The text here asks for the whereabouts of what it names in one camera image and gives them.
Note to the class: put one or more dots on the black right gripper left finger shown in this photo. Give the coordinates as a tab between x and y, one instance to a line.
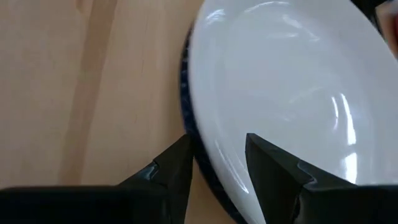
124	205

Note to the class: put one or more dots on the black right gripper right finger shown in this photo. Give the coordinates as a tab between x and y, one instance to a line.
295	199

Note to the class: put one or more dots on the blue-patterned plate with white underside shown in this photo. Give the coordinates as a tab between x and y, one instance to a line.
185	102

